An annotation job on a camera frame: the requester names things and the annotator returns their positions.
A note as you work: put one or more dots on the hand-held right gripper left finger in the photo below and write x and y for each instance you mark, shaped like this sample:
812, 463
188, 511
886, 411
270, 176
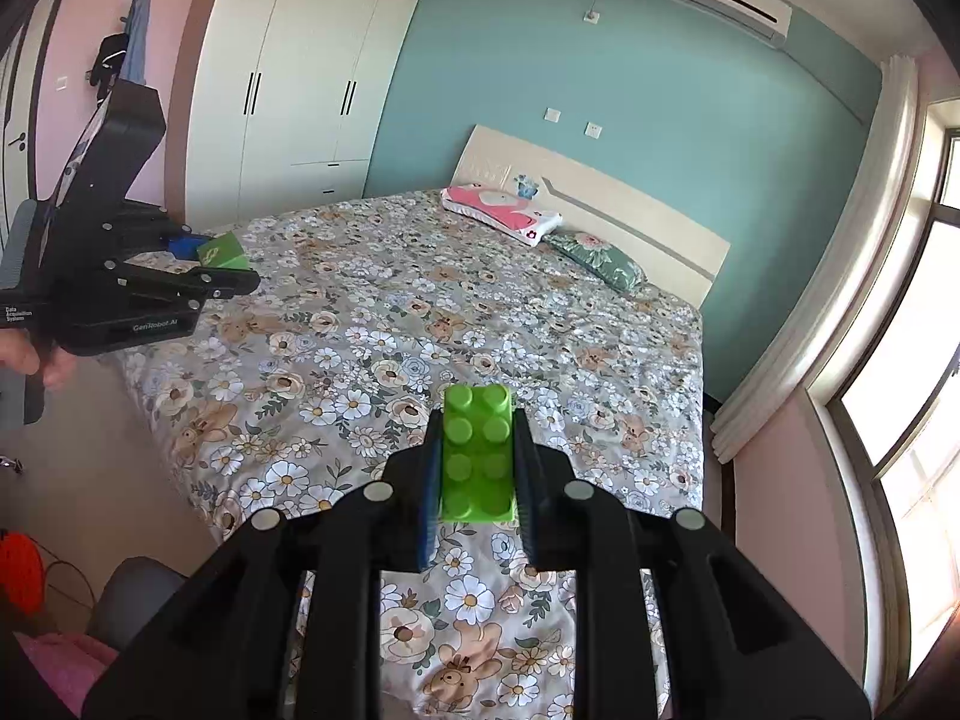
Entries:
430, 502

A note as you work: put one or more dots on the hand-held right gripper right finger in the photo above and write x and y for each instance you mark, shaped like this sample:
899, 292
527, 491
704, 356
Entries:
525, 499

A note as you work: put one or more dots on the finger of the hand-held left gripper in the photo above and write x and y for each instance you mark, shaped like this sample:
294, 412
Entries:
217, 283
180, 244

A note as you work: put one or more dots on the small green box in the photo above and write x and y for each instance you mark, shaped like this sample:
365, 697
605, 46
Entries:
225, 253

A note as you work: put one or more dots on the green toy brick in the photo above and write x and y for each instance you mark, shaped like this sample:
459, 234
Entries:
476, 457

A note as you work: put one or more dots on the person's left hand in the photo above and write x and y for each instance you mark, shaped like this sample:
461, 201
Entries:
56, 371

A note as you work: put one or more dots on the floral bed sheet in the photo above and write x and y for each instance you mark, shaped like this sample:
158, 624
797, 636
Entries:
375, 315

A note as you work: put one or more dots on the hanging black bag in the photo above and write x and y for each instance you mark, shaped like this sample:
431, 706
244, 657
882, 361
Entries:
109, 64

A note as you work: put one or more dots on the white door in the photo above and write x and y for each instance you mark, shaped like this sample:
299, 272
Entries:
30, 90

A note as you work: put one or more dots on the hanging blue garment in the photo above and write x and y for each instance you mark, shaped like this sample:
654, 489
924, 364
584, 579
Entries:
136, 37

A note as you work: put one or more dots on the white wardrobe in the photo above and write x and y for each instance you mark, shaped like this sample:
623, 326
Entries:
300, 52

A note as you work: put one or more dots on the green floral pillow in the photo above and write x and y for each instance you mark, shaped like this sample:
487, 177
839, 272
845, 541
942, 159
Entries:
596, 259

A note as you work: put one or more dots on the pink printed pillow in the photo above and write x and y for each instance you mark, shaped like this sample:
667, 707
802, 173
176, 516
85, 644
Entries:
499, 210

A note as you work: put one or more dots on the orange object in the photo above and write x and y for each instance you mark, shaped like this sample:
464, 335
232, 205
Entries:
19, 574

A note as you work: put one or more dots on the grey chair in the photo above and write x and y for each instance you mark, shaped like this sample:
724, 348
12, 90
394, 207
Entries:
135, 600

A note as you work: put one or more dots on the white bed headboard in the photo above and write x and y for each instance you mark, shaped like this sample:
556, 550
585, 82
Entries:
600, 195

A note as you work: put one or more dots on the white curtain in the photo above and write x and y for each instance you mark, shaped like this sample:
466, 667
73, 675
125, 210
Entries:
825, 277

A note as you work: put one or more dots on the window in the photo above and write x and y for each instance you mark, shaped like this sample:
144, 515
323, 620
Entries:
900, 390

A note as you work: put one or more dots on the pink cloth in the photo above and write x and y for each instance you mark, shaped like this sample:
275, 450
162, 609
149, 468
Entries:
60, 671

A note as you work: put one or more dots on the white wall socket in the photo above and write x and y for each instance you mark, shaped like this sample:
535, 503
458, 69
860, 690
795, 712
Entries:
592, 14

